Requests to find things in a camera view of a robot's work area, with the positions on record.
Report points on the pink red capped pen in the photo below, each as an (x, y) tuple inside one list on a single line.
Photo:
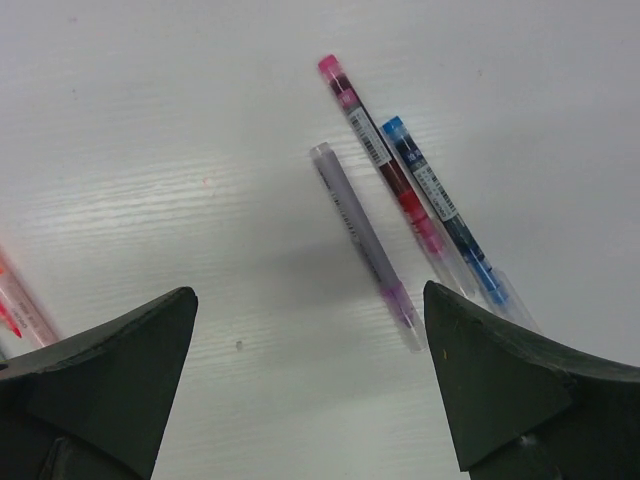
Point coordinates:
[(441, 257)]

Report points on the grey purple marker pen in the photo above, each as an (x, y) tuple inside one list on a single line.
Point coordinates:
[(406, 317)]

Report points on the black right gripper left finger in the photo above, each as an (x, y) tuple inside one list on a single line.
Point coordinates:
[(96, 405)]

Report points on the blue capped pen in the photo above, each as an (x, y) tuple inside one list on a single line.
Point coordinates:
[(493, 284)]

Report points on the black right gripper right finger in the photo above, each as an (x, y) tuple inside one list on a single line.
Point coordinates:
[(522, 406)]

